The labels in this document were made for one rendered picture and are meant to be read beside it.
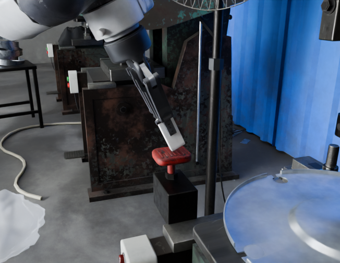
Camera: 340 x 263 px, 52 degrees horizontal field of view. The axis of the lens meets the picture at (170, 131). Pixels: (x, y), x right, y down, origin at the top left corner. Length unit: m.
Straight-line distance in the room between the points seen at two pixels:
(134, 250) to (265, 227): 0.28
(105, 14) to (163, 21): 1.11
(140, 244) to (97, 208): 1.31
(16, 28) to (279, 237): 0.45
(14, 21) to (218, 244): 0.40
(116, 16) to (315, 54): 1.88
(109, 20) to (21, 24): 0.12
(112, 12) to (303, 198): 0.38
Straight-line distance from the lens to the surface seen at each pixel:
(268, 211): 0.48
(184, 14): 1.69
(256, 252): 0.41
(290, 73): 2.51
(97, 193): 2.03
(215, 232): 0.43
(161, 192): 0.69
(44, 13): 0.50
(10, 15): 0.55
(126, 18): 0.56
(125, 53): 0.57
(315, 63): 2.34
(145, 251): 0.64
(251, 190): 0.52
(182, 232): 0.66
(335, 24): 0.47
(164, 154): 0.67
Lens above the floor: 1.03
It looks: 20 degrees down
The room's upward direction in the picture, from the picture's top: straight up
